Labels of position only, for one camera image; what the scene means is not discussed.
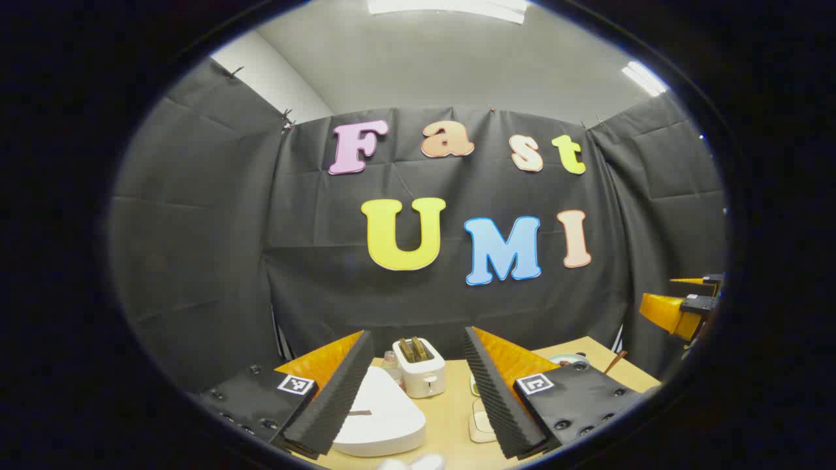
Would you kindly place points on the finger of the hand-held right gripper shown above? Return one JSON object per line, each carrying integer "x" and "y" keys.
{"x": 705, "y": 286}
{"x": 666, "y": 313}

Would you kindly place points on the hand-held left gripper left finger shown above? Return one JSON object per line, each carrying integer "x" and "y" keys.
{"x": 333, "y": 398}

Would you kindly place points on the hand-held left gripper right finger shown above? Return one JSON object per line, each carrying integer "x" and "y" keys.
{"x": 496, "y": 405}

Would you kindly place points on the white rice cooker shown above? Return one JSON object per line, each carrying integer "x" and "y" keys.
{"x": 385, "y": 418}

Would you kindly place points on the brown wooden spoon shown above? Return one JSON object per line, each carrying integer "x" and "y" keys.
{"x": 615, "y": 362}

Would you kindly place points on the clear plastic container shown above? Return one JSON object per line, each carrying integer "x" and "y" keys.
{"x": 481, "y": 424}

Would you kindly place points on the white divided grain dish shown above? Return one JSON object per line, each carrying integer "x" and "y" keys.
{"x": 473, "y": 386}

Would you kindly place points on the clear plastic water bottle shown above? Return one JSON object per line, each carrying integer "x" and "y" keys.
{"x": 393, "y": 372}

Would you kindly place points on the white toaster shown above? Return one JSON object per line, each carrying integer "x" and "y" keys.
{"x": 424, "y": 378}

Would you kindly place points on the backdrop support stand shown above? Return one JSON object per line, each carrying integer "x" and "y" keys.
{"x": 279, "y": 333}

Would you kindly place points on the pale green plate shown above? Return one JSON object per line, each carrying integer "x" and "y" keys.
{"x": 568, "y": 359}

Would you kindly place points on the brown toast slice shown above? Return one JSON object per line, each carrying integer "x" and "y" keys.
{"x": 420, "y": 348}
{"x": 406, "y": 350}

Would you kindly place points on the black backdrop cloth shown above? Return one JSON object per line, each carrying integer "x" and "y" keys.
{"x": 209, "y": 228}

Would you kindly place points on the small ceiling light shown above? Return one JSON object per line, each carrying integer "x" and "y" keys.
{"x": 643, "y": 78}

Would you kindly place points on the long ceiling light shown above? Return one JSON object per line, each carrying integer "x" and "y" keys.
{"x": 450, "y": 8}

